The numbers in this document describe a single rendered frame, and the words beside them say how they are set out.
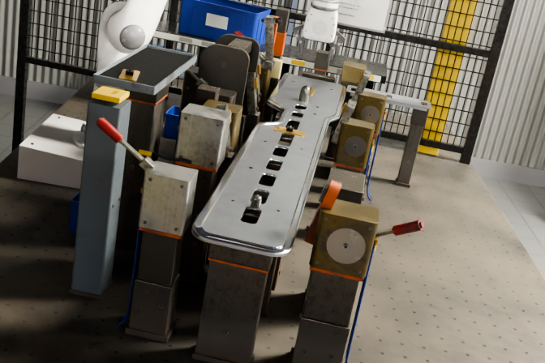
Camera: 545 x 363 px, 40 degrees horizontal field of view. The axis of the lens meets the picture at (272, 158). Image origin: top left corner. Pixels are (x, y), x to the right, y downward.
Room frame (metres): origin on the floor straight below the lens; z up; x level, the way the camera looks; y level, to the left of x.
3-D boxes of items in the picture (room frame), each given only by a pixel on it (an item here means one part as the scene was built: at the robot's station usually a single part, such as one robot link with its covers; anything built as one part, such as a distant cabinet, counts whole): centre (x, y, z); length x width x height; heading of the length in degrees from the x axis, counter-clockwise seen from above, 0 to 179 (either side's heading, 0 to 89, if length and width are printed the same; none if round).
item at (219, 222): (1.91, -0.04, 1.00); 1.38 x 0.22 x 0.02; 175
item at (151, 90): (1.73, 0.32, 1.16); 0.37 x 0.14 x 0.02; 175
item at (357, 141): (1.97, -0.23, 0.87); 0.12 x 0.07 x 0.35; 85
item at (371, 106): (2.32, -0.29, 0.87); 0.12 x 0.07 x 0.35; 85
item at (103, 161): (1.47, 0.35, 0.92); 0.08 x 0.08 x 0.44; 85
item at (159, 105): (1.73, 0.32, 0.92); 0.10 x 0.08 x 0.45; 175
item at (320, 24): (2.39, -0.07, 1.23); 0.10 x 0.07 x 0.11; 85
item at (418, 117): (2.51, -0.47, 0.84); 0.05 x 0.05 x 0.29; 85
